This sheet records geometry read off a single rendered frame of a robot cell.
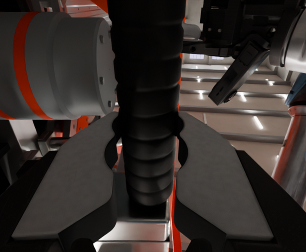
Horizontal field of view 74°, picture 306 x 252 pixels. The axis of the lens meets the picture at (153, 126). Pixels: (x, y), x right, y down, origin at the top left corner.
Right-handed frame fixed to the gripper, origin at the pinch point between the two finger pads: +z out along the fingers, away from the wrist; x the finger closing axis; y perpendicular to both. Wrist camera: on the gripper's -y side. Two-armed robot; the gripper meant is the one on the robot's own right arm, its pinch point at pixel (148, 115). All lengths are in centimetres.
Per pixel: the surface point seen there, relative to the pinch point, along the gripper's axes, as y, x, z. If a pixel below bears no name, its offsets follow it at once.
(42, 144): 15.7, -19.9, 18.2
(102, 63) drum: 0.4, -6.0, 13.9
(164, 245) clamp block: 10.0, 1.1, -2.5
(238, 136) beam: 546, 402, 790
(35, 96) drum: 3.0, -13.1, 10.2
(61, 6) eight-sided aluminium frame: -5.4, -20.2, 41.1
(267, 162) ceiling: 569, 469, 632
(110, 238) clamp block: 9.1, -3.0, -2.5
